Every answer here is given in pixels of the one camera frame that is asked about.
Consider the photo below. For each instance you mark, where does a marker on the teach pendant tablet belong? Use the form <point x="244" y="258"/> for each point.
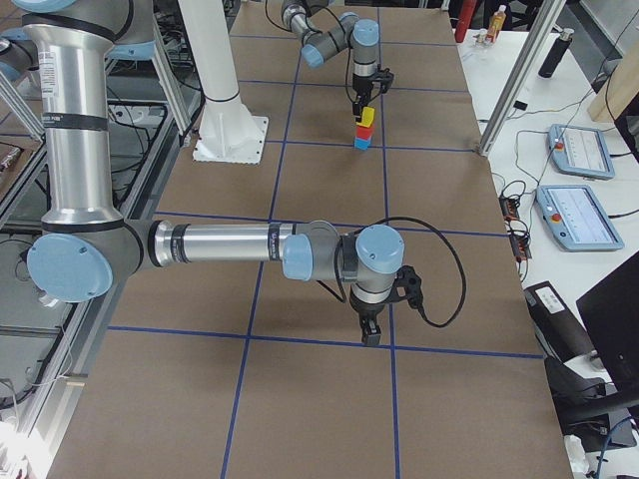
<point x="580" y="151"/>
<point x="576" y="219"/>

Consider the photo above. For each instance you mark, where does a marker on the yellow block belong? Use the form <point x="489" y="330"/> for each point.
<point x="366" y="117"/>

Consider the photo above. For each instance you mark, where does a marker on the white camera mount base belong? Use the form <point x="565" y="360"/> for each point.
<point x="228" y="132"/>

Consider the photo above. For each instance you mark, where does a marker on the aluminium frame post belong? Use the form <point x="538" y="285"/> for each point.
<point x="546" y="18"/>

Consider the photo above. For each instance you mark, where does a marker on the blue block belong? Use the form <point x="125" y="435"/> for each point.
<point x="361" y="143"/>

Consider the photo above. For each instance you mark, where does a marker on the near teach pendant tablet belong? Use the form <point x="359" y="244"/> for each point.
<point x="576" y="219"/>

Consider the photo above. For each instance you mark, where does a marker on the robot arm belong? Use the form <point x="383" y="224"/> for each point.
<point x="87" y="246"/>
<point x="359" y="36"/>

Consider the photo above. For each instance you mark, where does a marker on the black water bottle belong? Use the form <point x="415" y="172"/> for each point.
<point x="556" y="53"/>

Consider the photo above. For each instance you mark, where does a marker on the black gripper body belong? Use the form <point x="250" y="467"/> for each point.
<point x="367" y="308"/>
<point x="360" y="85"/>

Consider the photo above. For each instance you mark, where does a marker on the orange drink bottle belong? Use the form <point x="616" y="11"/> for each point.
<point x="495" y="25"/>

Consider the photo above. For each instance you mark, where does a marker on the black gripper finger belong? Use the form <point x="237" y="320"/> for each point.
<point x="370" y="331"/>

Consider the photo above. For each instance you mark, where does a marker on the black monitor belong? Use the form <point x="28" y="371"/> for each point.
<point x="609" y="311"/>

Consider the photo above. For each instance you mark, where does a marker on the orange circuit board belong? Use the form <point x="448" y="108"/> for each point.
<point x="510" y="207"/>

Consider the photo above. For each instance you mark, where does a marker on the red cylinder object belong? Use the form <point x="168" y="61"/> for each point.
<point x="464" y="20"/>

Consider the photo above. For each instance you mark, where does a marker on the far teach pendant tablet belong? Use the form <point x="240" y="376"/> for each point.
<point x="580" y="151"/>

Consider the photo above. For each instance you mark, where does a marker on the red block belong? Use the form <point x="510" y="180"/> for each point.
<point x="364" y="134"/>

